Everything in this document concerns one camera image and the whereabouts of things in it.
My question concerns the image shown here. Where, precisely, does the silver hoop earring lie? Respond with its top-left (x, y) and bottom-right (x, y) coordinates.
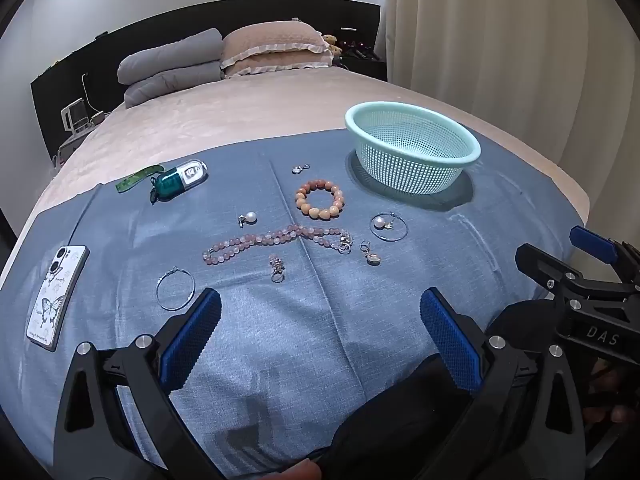
top-left (155, 266), bottom-right (196, 312)

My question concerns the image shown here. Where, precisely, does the green lanyard strap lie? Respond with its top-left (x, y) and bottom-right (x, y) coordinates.
top-left (115, 164), bottom-right (166, 194)

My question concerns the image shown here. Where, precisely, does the pearl hoop earring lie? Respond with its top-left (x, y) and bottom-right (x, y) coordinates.
top-left (370, 211), bottom-right (409, 242)

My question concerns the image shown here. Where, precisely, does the green white capsule case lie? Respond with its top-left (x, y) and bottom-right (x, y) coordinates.
top-left (148, 159), bottom-right (208, 206)

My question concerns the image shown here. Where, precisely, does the grey pillow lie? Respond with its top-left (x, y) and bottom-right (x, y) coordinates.
top-left (117, 27), bottom-right (223, 86)
top-left (123, 62), bottom-right (224, 109)

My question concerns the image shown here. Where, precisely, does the person's right hand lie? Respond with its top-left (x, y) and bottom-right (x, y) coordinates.
top-left (582, 365), bottom-right (640, 441)

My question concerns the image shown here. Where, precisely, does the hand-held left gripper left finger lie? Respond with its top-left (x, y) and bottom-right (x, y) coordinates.
top-left (54, 287), bottom-right (223, 480)

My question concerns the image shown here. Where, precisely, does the pink bead necklace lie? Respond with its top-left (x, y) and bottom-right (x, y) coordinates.
top-left (201, 226), bottom-right (353, 267)

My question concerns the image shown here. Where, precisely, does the white charging cable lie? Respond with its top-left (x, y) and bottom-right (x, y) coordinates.
top-left (81, 72), bottom-right (107, 122)

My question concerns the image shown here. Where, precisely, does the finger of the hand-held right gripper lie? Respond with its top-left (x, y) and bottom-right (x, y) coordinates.
top-left (569, 225), bottom-right (640, 282)
top-left (515, 242), bottom-right (640, 307)

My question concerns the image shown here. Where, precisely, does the butterfly case smartphone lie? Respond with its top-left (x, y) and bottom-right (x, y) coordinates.
top-left (25, 245), bottom-right (91, 353)

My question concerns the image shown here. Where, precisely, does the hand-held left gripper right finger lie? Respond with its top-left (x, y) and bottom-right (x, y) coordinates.
top-left (419, 287), bottom-right (587, 480)

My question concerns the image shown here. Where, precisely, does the mint green plastic basket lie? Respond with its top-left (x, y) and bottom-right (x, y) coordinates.
top-left (344, 101), bottom-right (482, 196)

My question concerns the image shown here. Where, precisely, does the beige curtain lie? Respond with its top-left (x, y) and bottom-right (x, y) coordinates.
top-left (385, 0), bottom-right (640, 226)

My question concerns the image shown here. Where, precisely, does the black headboard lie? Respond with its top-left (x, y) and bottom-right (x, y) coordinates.
top-left (30, 2), bottom-right (383, 161)

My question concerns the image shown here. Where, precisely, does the gold drop earring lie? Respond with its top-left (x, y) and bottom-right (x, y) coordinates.
top-left (359, 240), bottom-right (382, 267)

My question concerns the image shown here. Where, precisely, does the blue cloth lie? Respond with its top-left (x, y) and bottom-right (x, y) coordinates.
top-left (0, 127), bottom-right (588, 480)

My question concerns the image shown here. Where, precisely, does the pink bedspread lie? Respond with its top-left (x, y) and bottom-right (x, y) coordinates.
top-left (15, 65), bottom-right (591, 271)

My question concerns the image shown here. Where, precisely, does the white bedside device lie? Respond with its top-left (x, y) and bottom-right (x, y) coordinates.
top-left (61, 100), bottom-right (91, 136)

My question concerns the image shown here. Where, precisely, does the dark nightstand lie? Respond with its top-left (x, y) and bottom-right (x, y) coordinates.
top-left (340, 40), bottom-right (388, 81)

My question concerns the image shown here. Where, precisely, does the orange bead bracelet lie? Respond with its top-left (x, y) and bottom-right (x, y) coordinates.
top-left (295, 178), bottom-right (346, 221)

